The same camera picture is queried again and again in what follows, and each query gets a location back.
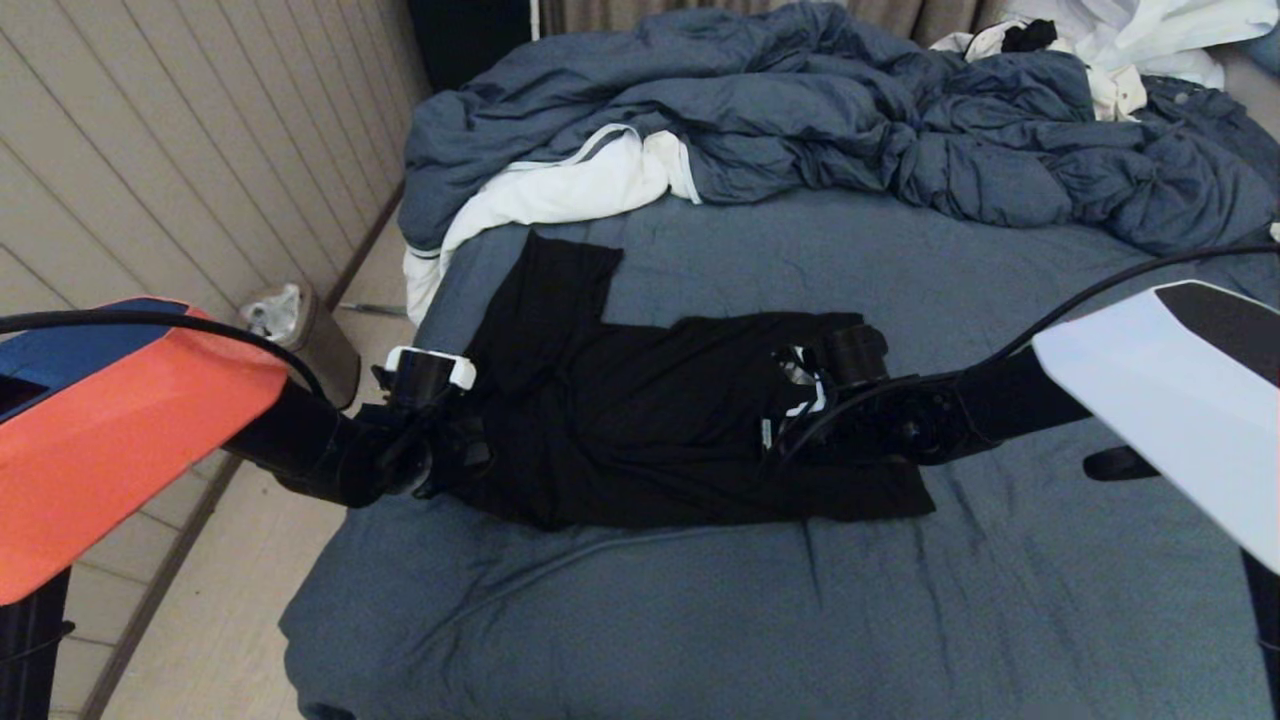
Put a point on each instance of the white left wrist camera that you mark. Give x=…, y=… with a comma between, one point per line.
x=430, y=365

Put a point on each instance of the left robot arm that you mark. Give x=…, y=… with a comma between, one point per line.
x=120, y=440

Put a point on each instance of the small black fabric item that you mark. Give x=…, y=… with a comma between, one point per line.
x=1028, y=37

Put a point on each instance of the black tall furniture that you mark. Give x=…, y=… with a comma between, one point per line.
x=470, y=35

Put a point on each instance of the blue pillow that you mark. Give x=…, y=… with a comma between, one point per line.
x=1265, y=50

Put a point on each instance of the white crumpled shirt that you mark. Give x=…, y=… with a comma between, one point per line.
x=1150, y=30

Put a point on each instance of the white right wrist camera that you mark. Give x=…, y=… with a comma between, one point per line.
x=808, y=395

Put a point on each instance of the beige curtain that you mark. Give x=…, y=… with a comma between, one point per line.
x=600, y=15

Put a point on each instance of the silver metal rod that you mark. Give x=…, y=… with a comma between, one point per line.
x=375, y=311

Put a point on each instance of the brown trash bin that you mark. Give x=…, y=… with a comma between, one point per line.
x=325, y=345

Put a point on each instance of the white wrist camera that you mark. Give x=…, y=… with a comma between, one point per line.
x=808, y=395
x=430, y=365

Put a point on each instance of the black t-shirt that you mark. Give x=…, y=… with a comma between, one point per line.
x=640, y=420

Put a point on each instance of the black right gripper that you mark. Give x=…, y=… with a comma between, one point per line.
x=830, y=440

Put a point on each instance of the white duvet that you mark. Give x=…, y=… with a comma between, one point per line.
x=560, y=190

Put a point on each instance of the crumpled blue duvet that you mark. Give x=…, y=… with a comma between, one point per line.
x=800, y=100

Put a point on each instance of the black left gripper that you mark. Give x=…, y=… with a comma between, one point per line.
x=455, y=450

